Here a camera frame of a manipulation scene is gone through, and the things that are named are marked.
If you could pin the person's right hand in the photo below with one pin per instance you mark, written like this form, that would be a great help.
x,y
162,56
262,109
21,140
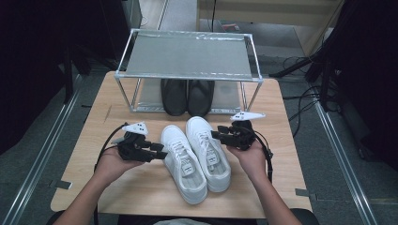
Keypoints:
x,y
255,161

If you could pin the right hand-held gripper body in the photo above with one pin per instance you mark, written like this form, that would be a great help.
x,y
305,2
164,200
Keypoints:
x,y
242,136

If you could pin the dark curtain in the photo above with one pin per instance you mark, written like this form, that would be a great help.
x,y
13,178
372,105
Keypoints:
x,y
369,62

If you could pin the small red item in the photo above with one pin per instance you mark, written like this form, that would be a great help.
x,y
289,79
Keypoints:
x,y
230,26

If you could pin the white sneaker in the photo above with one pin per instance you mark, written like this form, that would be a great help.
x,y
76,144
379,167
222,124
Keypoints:
x,y
184,168
208,156

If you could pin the metal shoe rack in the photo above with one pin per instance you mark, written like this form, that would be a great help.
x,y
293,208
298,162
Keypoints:
x,y
187,56

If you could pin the wooden cabinet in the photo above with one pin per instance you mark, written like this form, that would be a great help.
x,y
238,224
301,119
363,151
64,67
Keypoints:
x,y
266,12

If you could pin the person's grey clothing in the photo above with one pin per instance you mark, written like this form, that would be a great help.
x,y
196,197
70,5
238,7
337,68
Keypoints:
x,y
176,222

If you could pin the aluminium floor rail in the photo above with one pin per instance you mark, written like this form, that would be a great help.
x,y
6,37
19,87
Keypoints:
x,y
352,176
33,175

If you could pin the black stand leg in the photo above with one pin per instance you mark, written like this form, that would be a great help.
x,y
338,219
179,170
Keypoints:
x,y
291,67

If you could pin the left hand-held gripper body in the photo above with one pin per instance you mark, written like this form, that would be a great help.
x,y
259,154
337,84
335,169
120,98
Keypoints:
x,y
133,150

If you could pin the person's left hand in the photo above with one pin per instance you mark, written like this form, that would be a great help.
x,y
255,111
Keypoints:
x,y
112,167

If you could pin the grey tape piece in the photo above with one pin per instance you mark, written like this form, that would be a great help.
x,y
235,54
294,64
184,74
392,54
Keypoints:
x,y
305,193
61,183

